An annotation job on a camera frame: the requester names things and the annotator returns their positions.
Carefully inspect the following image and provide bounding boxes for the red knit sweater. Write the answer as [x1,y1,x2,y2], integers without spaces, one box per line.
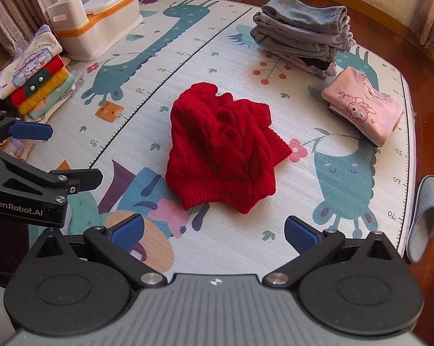
[165,82,291,214]

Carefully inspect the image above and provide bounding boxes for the pastel clothes pile on floor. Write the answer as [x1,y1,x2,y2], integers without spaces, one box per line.
[0,138,36,162]

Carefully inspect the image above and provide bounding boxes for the colourful folded clothes stack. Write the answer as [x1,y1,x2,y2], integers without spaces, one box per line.
[0,24,84,123]

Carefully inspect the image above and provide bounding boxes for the grey folded clothes stack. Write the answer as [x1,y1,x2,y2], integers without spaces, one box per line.
[250,0,356,79]

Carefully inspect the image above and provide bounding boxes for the cartoon animal play mat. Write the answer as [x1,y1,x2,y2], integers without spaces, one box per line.
[0,0,418,296]

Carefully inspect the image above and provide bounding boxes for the grey blue slipper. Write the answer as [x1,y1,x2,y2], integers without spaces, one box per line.
[406,175,434,263]

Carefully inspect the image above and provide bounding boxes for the small white plastic bin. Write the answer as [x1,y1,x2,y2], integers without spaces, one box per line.
[47,0,89,31]

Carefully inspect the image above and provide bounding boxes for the white orange storage box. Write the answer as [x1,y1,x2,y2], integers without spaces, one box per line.
[53,0,143,62]

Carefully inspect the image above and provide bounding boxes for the pink folded bunny sweatshirt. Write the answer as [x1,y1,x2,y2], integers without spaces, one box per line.
[321,66,404,147]

